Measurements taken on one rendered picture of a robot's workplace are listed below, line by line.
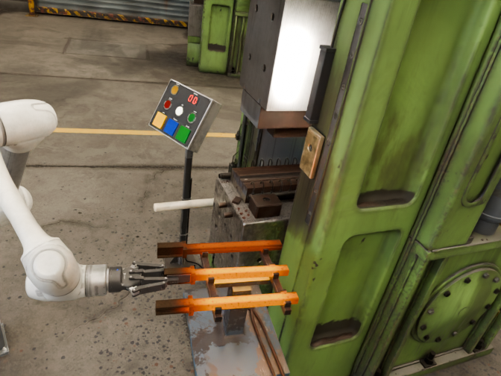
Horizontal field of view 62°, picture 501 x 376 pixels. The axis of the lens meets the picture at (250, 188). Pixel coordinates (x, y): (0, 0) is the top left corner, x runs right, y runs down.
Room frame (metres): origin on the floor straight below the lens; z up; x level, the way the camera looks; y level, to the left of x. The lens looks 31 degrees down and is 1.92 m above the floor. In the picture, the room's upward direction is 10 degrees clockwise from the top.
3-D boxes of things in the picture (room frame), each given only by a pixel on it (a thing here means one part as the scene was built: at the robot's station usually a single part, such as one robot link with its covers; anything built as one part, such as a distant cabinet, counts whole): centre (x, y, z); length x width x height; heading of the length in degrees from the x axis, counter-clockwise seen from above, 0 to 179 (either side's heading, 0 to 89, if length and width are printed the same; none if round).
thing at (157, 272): (0.92, 0.26, 1.01); 0.11 x 0.01 x 0.04; 113
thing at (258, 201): (1.49, -0.08, 0.95); 0.12 x 0.08 x 0.06; 116
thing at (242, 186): (1.72, -0.13, 0.96); 0.42 x 0.20 x 0.09; 116
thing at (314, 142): (1.40, -0.20, 1.27); 0.09 x 0.02 x 0.17; 26
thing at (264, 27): (1.68, -0.15, 1.56); 0.42 x 0.39 x 0.40; 116
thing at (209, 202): (1.89, 0.29, 0.62); 0.44 x 0.05 x 0.05; 116
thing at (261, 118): (1.72, -0.13, 1.32); 0.42 x 0.20 x 0.10; 116
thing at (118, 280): (0.88, 0.32, 1.01); 0.09 x 0.08 x 0.07; 108
